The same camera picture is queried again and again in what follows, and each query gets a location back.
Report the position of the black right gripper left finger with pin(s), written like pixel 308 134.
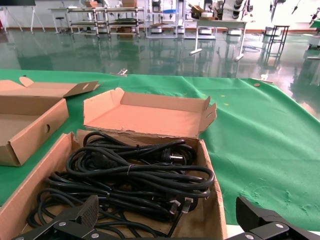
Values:
pixel 85 212

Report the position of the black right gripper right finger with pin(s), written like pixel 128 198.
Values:
pixel 252 215

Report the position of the cardboard box with intact lid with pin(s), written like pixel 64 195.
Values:
pixel 37 130

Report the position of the cardboard box with torn lid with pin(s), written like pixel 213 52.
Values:
pixel 150 117

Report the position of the open cardboard box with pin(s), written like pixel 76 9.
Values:
pixel 197 10

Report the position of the cardboard box on rack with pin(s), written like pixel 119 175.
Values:
pixel 129 3

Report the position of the green table cloth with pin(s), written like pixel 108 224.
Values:
pixel 262 137

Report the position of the brown round disc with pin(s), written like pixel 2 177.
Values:
pixel 256 84

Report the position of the white cloth clamp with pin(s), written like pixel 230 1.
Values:
pixel 263 76

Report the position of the metal cloth clamp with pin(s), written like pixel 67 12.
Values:
pixel 122 72

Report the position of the metal shelf rack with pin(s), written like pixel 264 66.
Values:
pixel 125 23
pixel 82 23

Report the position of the white table with metal legs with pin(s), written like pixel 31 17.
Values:
pixel 220 22

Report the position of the black stool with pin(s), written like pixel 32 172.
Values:
pixel 60 18

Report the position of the blue tray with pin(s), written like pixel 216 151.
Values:
pixel 171 10

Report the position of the whiteboard easel stand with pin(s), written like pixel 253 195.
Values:
pixel 17 2

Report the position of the black metal frame stand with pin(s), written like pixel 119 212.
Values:
pixel 281 26

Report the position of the white frame workstation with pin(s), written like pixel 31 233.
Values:
pixel 178 25

